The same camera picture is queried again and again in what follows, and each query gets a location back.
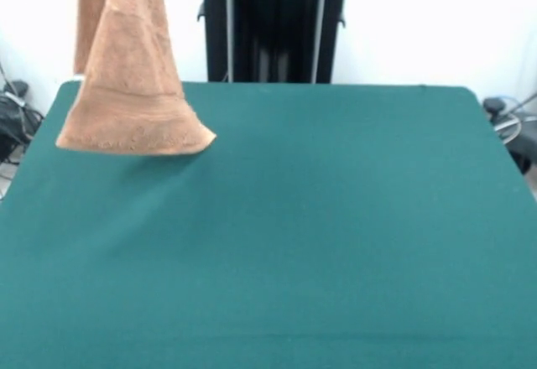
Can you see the orange terry towel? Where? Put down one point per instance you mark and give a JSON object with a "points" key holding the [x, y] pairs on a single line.
{"points": [[130, 92]]}

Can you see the dark green table cloth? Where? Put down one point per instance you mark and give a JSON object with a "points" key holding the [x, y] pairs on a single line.
{"points": [[293, 239]]}

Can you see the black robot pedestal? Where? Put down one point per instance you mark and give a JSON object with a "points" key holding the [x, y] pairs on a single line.
{"points": [[272, 21]]}

